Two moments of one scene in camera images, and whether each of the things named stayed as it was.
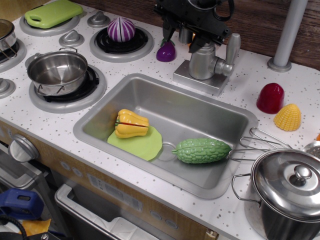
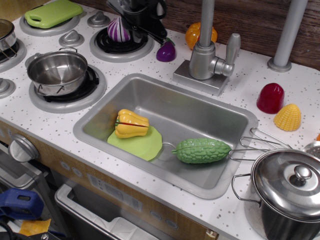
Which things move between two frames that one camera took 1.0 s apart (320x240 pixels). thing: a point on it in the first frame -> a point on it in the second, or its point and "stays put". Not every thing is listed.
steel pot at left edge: (8, 38) stays put
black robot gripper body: (206, 17) -> (143, 17)
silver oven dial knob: (21, 150) stays put
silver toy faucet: (205, 72) stays put
